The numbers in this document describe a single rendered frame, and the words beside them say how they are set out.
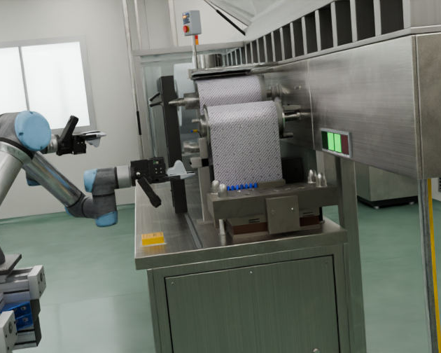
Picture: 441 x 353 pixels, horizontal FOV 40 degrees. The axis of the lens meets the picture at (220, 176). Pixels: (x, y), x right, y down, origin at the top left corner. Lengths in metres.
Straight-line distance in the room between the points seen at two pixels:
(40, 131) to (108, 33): 5.85
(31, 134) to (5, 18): 6.02
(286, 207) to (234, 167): 0.27
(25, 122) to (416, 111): 1.06
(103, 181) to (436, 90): 1.11
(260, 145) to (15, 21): 5.95
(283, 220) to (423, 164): 0.68
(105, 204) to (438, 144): 1.11
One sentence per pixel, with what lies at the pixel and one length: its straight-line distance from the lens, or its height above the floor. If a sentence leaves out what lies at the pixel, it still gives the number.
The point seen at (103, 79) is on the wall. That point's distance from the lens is 7.59.
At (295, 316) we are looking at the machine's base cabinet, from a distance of 1.95.
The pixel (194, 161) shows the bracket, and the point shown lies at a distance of 2.11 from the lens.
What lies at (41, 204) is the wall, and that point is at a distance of 7.78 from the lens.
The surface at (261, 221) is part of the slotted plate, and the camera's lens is 1.91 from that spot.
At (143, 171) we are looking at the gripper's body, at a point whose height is 1.12.
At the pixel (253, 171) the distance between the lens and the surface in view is 2.07.
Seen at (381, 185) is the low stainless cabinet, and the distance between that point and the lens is 6.34.
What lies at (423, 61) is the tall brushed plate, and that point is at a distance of 1.31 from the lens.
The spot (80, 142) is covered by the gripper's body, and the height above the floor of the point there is 1.21.
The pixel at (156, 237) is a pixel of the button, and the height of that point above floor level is 0.92.
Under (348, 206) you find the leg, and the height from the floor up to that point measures 0.89.
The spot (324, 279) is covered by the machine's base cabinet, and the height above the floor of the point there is 0.75.
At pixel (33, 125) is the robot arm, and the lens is 1.81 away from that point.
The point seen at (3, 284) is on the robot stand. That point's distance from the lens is 2.32.
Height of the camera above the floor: 1.37
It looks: 8 degrees down
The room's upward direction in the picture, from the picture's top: 6 degrees counter-clockwise
